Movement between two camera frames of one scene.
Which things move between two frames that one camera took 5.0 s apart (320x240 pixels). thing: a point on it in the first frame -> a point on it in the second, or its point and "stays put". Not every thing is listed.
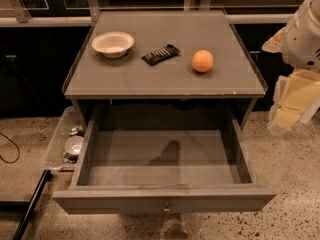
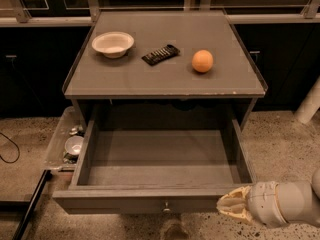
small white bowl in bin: x=73 y=144 stays put
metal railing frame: x=75 y=5 stays put
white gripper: x=301 y=42 -> x=263 y=202
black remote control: x=160 y=55 stays put
